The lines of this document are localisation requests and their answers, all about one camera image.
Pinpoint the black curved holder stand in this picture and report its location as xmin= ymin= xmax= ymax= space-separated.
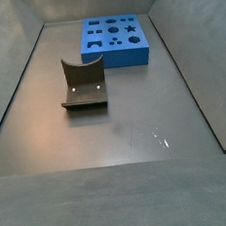
xmin=61 ymin=56 xmax=108 ymax=109

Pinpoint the blue shape sorter block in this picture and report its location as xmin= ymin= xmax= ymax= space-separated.
xmin=80 ymin=14 xmax=150 ymax=68

